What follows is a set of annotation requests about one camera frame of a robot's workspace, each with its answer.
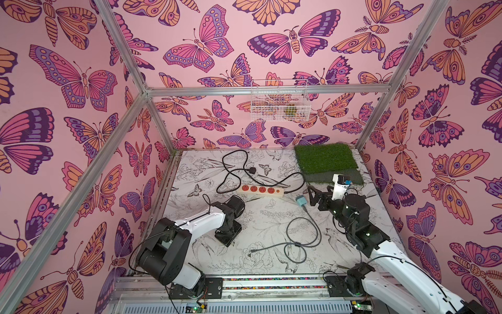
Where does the teal USB charger adapter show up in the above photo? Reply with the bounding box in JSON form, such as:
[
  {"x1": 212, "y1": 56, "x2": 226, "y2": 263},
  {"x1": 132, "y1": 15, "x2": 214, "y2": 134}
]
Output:
[{"x1": 295, "y1": 196, "x2": 308, "y2": 208}]

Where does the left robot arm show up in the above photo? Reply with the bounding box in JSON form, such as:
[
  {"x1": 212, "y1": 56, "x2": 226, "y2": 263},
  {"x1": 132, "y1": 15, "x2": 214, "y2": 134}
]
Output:
[{"x1": 135, "y1": 196, "x2": 245, "y2": 296}]

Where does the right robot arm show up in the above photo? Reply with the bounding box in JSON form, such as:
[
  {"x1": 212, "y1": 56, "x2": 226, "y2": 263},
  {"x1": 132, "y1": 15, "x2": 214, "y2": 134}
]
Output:
[{"x1": 307, "y1": 186, "x2": 486, "y2": 313}]

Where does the green artificial grass mat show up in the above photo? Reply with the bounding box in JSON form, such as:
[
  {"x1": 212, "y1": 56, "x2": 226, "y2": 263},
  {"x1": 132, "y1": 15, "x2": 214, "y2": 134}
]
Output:
[{"x1": 294, "y1": 143, "x2": 364, "y2": 185}]

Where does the white red power strip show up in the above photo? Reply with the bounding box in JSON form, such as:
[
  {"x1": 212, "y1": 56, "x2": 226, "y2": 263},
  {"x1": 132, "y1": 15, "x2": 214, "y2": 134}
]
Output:
[{"x1": 237, "y1": 184, "x2": 284, "y2": 198}]

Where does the green object in basket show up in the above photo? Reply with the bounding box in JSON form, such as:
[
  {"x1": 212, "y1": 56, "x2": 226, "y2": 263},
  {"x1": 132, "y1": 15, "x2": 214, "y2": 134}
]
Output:
[{"x1": 284, "y1": 105, "x2": 298, "y2": 119}]

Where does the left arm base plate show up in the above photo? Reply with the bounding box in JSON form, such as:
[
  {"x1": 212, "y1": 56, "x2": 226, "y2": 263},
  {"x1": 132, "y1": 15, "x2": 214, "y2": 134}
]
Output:
[{"x1": 169, "y1": 277, "x2": 224, "y2": 300}]

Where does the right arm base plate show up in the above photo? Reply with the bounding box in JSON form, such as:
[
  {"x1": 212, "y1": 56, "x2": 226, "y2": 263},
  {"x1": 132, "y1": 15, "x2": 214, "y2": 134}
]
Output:
[{"x1": 323, "y1": 273, "x2": 367, "y2": 298}]

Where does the aluminium front rail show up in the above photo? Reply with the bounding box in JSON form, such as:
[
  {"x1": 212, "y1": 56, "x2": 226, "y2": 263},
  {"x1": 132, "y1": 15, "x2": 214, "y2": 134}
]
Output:
[{"x1": 109, "y1": 272, "x2": 444, "y2": 314}]

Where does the white wire basket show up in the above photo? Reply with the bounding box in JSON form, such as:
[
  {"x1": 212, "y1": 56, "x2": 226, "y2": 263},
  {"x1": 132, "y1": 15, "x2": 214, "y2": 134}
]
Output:
[{"x1": 249, "y1": 85, "x2": 311, "y2": 123}]

